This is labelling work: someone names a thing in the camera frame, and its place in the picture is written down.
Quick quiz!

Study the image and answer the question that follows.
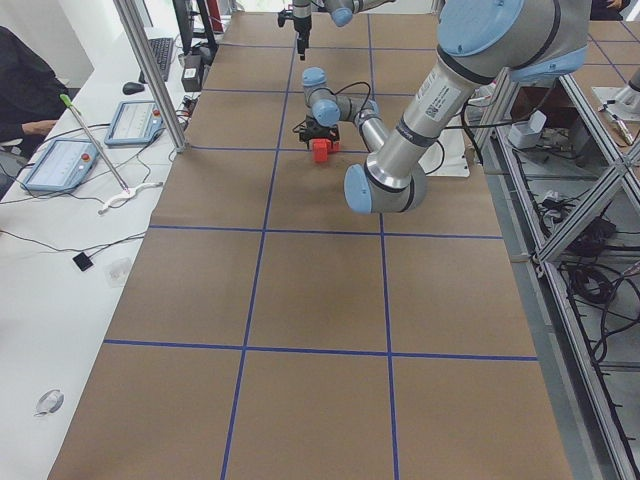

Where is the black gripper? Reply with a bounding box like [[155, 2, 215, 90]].
[[305, 115, 340, 142], [293, 3, 311, 60]]

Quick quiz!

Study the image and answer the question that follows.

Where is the red block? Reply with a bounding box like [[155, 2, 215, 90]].
[[326, 140, 340, 154], [311, 139, 332, 163]]

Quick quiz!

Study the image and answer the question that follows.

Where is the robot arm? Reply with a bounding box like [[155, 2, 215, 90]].
[[302, 0, 591, 214], [277, 0, 387, 60]]

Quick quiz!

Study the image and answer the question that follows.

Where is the black box with label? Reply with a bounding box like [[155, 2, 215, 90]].
[[181, 54, 204, 92]]

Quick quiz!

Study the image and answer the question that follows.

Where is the black keyboard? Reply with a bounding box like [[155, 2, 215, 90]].
[[148, 37, 174, 81]]

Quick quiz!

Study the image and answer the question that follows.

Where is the far blue teach pendant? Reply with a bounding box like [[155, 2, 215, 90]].
[[104, 100, 164, 147]]

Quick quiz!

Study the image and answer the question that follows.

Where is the blue teach pendant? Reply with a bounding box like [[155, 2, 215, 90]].
[[22, 139, 98, 193], [104, 100, 164, 147]]

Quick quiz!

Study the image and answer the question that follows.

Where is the black computer mouse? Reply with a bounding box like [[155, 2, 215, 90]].
[[122, 82, 145, 95]]

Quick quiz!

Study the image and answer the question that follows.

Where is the white open box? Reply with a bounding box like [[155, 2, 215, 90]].
[[508, 110, 547, 150]]

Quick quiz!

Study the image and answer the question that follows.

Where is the green tipped metal rod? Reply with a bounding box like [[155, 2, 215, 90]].
[[59, 94, 132, 194]]

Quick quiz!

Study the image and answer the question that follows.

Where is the near blue teach pendant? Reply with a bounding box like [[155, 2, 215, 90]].
[[22, 139, 98, 193]]

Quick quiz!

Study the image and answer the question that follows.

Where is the small black square pad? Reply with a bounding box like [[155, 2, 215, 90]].
[[72, 252, 94, 272]]

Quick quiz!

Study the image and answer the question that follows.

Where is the person in black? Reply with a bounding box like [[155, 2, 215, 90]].
[[1, 27, 69, 158]]

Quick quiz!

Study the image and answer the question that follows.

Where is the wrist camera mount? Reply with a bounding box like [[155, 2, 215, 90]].
[[292, 117, 321, 148], [277, 9, 294, 28]]

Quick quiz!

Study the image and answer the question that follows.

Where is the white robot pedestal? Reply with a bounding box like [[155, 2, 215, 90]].
[[420, 116, 470, 178]]

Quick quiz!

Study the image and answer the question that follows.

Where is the aluminium frame post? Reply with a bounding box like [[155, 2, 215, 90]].
[[113, 0, 187, 153]]

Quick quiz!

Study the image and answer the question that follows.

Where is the aluminium side frame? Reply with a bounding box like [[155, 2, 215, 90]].
[[469, 19, 640, 480]]

